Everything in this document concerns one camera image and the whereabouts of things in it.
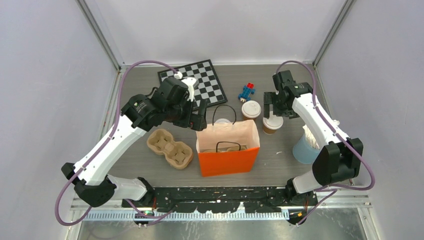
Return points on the brown paper coffee cup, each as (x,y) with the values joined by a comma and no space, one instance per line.
(268,131)

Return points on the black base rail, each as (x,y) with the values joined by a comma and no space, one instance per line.
(220,200)

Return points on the brown pulp cup carrier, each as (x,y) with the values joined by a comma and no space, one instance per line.
(177,153)

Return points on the orange paper bag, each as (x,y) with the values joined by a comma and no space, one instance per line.
(236,133)

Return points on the white plastic cup lid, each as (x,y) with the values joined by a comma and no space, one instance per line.
(222,121)

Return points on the blue straw holder cup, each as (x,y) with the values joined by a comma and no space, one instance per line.
(303,152)

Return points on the black white chessboard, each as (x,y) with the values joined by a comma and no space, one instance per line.
(209,87)

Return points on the white paper-wrapped straws bundle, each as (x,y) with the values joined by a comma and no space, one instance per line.
(311,137)

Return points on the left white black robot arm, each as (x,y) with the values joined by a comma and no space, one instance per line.
(90,177)

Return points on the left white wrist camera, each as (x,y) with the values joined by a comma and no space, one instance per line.
(191,82)

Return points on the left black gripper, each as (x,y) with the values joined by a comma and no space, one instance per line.
(198,122)

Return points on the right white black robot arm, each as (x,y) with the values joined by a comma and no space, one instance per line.
(335,161)

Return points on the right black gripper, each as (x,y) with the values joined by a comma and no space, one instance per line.
(269,98)

